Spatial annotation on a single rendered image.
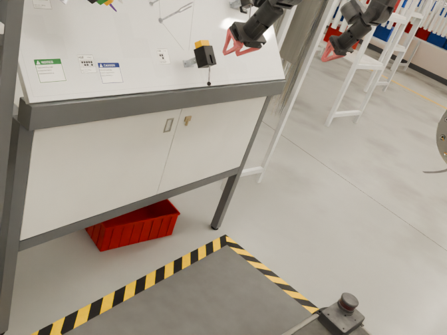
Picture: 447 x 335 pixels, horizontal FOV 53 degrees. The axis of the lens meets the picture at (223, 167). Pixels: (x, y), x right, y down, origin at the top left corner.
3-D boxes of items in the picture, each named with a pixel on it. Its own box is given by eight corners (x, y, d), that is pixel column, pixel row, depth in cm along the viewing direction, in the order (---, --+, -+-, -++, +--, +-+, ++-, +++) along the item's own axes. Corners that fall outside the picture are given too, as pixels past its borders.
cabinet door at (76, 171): (156, 195, 173) (183, 103, 155) (20, 241, 131) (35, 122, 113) (153, 192, 174) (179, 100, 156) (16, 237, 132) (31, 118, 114)
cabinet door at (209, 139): (241, 167, 215) (270, 92, 197) (157, 195, 173) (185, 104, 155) (237, 164, 216) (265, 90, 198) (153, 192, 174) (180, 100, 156)
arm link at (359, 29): (368, 27, 151) (376, 29, 155) (358, 11, 153) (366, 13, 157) (352, 40, 155) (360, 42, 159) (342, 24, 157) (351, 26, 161)
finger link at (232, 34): (213, 43, 130) (232, 22, 124) (230, 45, 135) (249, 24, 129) (222, 62, 129) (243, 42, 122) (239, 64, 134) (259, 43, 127)
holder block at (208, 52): (189, 91, 148) (212, 83, 141) (181, 54, 147) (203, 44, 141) (199, 90, 151) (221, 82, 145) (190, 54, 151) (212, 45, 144)
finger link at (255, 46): (219, 44, 132) (239, 22, 126) (236, 46, 137) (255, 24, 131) (229, 63, 131) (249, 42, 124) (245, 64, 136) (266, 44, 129)
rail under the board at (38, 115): (281, 94, 198) (287, 80, 195) (28, 131, 108) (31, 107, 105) (271, 88, 201) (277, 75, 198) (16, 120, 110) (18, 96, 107)
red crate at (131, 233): (173, 235, 220) (180, 213, 214) (99, 253, 194) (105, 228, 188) (144, 201, 237) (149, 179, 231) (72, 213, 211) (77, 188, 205)
